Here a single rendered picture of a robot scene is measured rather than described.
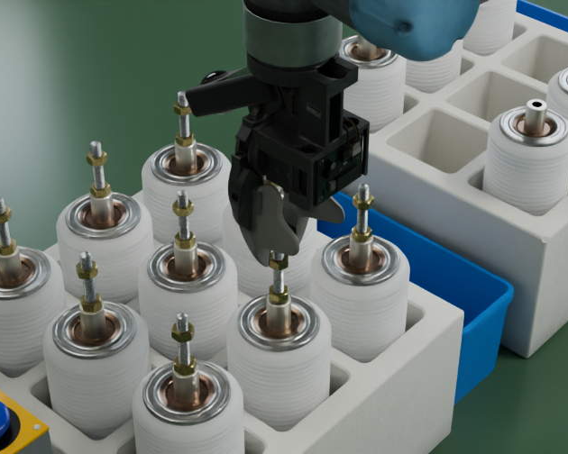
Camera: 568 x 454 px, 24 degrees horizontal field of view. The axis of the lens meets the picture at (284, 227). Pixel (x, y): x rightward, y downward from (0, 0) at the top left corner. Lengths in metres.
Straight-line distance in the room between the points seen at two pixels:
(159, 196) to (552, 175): 0.43
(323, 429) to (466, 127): 0.53
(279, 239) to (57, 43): 1.09
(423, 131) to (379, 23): 0.77
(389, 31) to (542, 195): 0.64
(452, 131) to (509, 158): 0.19
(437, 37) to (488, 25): 0.86
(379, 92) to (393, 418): 0.43
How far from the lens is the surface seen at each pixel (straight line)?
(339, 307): 1.25
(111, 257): 1.30
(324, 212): 1.12
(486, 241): 1.48
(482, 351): 1.47
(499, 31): 1.74
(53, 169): 1.83
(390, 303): 1.25
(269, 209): 1.07
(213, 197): 1.37
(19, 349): 1.28
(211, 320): 1.25
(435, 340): 1.30
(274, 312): 1.17
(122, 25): 2.15
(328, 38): 0.98
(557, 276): 1.50
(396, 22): 0.85
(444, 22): 0.87
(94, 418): 1.21
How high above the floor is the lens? 1.07
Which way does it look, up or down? 39 degrees down
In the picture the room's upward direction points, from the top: straight up
